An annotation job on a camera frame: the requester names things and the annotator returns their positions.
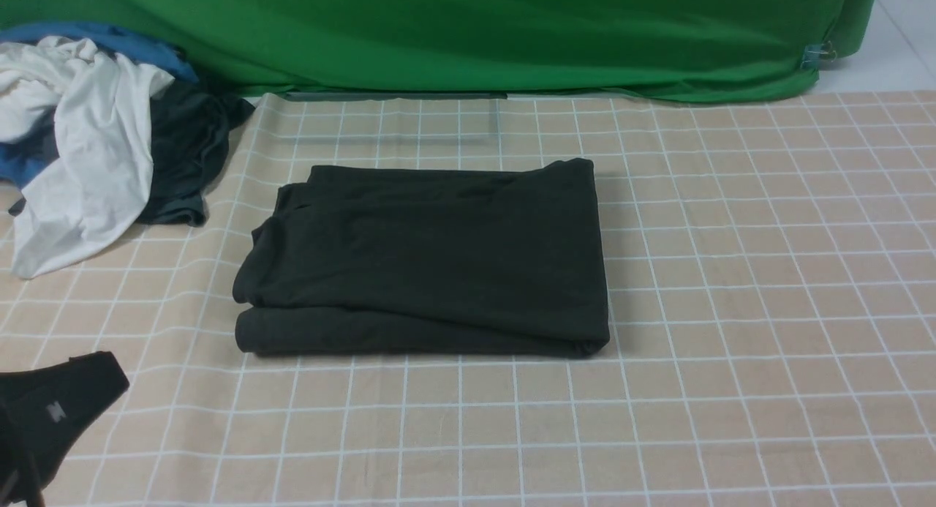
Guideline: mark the dark gray long-sleeved shirt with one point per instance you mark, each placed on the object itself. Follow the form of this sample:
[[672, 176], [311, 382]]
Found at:
[[460, 262]]

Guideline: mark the metal binder clip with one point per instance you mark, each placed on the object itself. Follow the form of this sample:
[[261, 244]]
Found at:
[[816, 56]]

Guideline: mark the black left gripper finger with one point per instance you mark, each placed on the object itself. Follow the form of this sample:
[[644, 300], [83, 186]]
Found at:
[[44, 412]]

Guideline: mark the green backdrop cloth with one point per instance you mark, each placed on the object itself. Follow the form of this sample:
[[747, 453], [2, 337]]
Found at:
[[693, 51]]

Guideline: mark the beige checkered tablecloth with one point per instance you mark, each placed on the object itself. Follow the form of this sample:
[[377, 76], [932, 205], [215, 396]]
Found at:
[[772, 300]]

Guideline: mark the white crumpled shirt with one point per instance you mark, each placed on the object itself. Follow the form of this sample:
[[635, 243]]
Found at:
[[34, 78]]

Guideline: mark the dark gray crumpled garment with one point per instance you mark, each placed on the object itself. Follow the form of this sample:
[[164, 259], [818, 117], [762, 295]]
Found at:
[[186, 148]]

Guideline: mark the blue crumpled garment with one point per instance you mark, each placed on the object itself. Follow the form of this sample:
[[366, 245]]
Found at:
[[19, 169]]

